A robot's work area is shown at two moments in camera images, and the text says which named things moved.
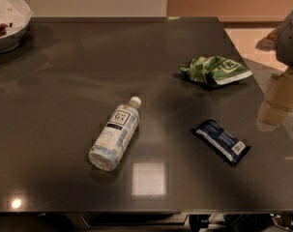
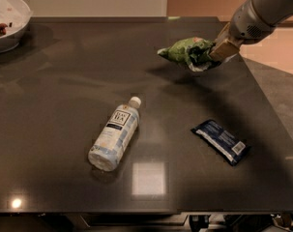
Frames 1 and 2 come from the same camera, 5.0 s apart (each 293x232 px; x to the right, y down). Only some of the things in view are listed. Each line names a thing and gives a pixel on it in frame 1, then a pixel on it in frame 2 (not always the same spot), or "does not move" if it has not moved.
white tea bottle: x=115 y=139 does not move
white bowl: x=15 y=14 does not move
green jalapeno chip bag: x=215 y=69 -> x=194 y=51
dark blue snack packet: x=221 y=141 does not move
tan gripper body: x=289 y=45 -> x=247 y=22
